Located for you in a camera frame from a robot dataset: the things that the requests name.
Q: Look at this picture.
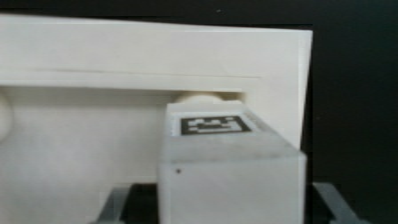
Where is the white U-shaped obstacle fence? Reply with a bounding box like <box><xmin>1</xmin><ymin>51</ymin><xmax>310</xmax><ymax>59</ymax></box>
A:
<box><xmin>0</xmin><ymin>13</ymin><xmax>312</xmax><ymax>144</ymax></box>

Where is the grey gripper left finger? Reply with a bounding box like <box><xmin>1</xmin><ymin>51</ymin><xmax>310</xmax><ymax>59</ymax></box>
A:
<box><xmin>88</xmin><ymin>183</ymin><xmax>159</xmax><ymax>224</ymax></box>

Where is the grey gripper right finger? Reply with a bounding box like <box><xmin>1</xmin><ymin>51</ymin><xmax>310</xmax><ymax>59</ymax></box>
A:
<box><xmin>303</xmin><ymin>182</ymin><xmax>373</xmax><ymax>224</ymax></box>

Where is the white table leg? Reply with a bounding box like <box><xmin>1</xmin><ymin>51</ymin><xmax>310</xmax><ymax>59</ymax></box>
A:
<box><xmin>0</xmin><ymin>91</ymin><xmax>14</xmax><ymax>142</ymax></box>
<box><xmin>158</xmin><ymin>92</ymin><xmax>305</xmax><ymax>224</ymax></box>

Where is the white square table top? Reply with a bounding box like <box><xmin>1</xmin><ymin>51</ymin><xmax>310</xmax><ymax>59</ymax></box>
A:
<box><xmin>0</xmin><ymin>71</ymin><xmax>261</xmax><ymax>224</ymax></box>

